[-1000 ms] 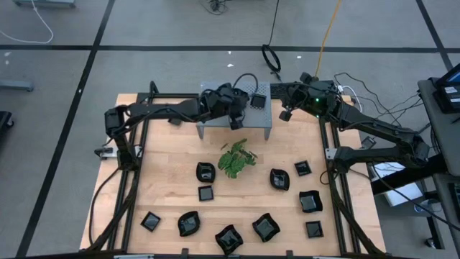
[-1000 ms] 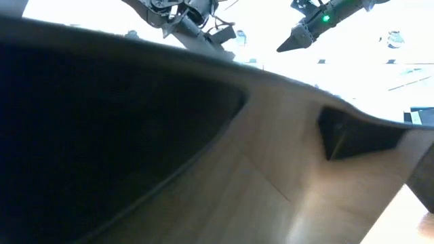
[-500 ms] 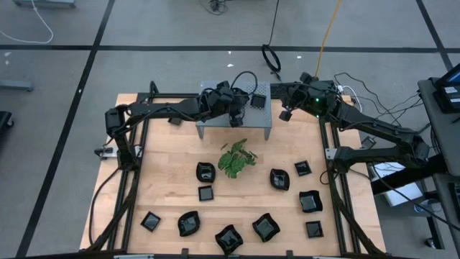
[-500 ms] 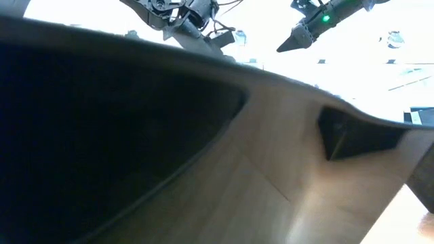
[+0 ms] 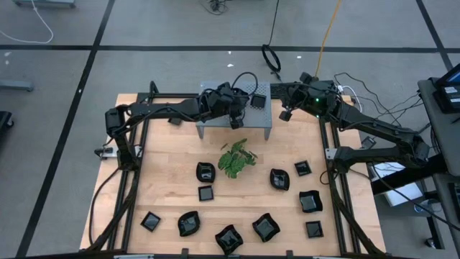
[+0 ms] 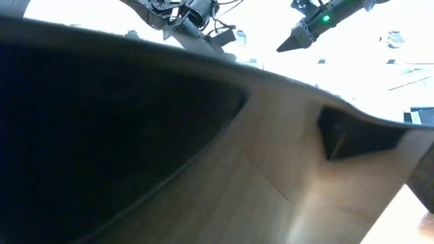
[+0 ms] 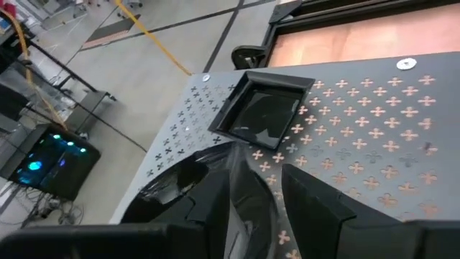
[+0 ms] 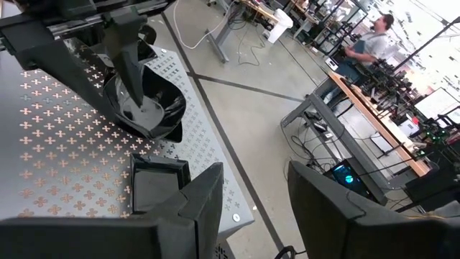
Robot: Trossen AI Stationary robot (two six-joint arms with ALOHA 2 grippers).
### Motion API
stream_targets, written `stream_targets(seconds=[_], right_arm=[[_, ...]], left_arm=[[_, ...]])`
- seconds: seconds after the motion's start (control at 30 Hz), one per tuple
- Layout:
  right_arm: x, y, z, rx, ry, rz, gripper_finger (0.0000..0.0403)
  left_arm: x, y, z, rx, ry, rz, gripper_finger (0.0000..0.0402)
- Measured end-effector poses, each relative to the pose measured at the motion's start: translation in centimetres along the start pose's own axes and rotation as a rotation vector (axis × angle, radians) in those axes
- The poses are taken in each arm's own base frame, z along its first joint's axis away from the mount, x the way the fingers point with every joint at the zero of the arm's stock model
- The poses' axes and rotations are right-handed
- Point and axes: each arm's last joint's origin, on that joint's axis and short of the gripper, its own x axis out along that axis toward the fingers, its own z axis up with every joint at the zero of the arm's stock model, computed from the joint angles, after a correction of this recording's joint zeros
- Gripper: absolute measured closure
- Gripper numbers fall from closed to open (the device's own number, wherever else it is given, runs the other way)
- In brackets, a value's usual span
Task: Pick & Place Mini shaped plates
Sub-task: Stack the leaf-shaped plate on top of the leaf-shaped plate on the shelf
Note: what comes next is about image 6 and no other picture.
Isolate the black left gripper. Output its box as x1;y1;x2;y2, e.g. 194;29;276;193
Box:
162;18;237;62

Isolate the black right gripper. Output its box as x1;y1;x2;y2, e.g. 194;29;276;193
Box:
276;22;319;53

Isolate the black computer monitor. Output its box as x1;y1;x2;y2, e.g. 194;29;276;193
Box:
403;107;434;127

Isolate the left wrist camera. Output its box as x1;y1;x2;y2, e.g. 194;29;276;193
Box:
210;28;237;47

